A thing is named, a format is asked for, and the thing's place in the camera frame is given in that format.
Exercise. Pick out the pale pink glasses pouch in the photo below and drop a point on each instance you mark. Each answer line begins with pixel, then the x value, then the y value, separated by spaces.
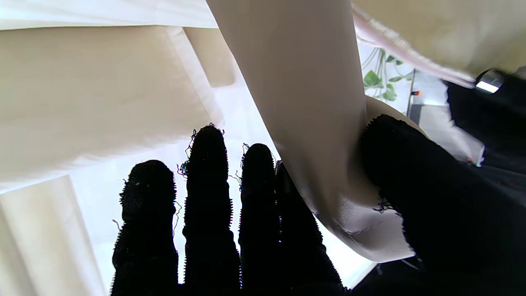
pixel 308 102

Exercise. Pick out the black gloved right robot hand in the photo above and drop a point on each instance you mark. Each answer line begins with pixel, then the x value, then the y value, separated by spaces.
pixel 452 222

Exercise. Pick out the white sheer curtain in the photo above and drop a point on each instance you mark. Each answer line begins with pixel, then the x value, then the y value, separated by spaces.
pixel 234 107

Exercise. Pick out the broad-leaved green plant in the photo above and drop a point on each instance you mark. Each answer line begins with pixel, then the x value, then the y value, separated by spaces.
pixel 372 78

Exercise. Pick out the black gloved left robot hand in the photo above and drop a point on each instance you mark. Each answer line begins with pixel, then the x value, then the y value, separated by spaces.
pixel 501 119

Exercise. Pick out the beige pleated curtain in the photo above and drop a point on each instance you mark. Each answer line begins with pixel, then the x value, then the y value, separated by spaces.
pixel 33 246

